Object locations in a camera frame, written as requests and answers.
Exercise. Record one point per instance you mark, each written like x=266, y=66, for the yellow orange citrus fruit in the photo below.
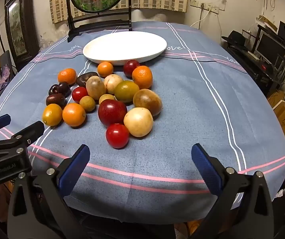
x=52, y=114

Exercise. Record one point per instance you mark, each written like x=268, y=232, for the smooth orange citrus fruit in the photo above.
x=74, y=114
x=105, y=69

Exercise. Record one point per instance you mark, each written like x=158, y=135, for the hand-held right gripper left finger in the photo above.
x=75, y=169

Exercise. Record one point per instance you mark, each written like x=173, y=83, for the pale yellow round fruit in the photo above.
x=138, y=122

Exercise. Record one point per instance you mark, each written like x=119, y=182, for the grey chair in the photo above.
x=6, y=59

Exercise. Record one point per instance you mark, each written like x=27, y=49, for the blue striped tablecloth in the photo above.
x=182, y=104

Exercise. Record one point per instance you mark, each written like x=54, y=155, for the purple cloth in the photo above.
x=4, y=78

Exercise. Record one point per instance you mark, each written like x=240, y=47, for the white wall socket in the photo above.
x=194, y=3

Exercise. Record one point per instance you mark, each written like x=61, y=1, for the white wall socket strip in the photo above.
x=209, y=7

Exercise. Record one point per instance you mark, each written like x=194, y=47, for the tan longan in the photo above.
x=106, y=97
x=87, y=104

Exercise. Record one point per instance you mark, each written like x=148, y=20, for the orange mandarin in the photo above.
x=67, y=76
x=142, y=77

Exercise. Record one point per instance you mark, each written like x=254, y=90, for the brown yellow passion fruit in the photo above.
x=147, y=102

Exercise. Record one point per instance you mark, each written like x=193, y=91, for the small red cherry tomato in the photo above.
x=79, y=94

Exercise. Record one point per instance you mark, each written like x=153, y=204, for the flat beige box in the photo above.
x=267, y=22

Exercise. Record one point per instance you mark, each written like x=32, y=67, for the black desk with monitor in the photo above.
x=257, y=67

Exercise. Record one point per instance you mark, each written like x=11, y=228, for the green yellow citrus fruit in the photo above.
x=126, y=91

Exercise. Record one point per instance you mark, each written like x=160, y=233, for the white oval plate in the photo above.
x=125, y=47

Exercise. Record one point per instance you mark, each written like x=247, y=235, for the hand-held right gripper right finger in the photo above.
x=207, y=169

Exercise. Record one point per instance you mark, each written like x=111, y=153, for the black computer monitor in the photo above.
x=267, y=46

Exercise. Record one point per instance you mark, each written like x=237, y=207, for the large dark purple tomato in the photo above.
x=84, y=79

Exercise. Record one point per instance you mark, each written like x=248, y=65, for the pale cream round fruit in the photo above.
x=112, y=82

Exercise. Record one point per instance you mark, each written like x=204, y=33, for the small cardboard box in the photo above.
x=277, y=98

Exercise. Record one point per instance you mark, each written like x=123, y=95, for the large red plum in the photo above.
x=112, y=112

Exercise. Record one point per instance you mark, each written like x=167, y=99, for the clear plastic bag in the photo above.
x=45, y=42

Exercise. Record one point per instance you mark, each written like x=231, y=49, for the black hat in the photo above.
x=234, y=38

